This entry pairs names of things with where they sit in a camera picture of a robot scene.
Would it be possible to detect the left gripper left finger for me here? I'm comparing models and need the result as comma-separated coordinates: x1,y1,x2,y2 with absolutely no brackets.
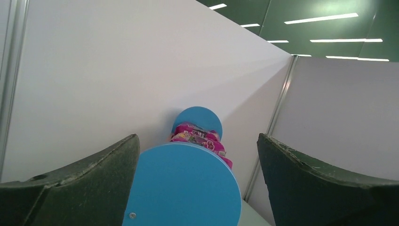
0,134,140,226

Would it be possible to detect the blue wooden shelf unit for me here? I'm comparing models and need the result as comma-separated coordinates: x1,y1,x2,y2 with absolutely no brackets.
121,106,242,226

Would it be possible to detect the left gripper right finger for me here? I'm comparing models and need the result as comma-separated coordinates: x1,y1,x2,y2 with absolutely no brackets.
257,134,399,226

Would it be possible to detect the purple candy bag on shelf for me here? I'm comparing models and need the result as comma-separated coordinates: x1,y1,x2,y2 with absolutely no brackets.
169,122,233,169

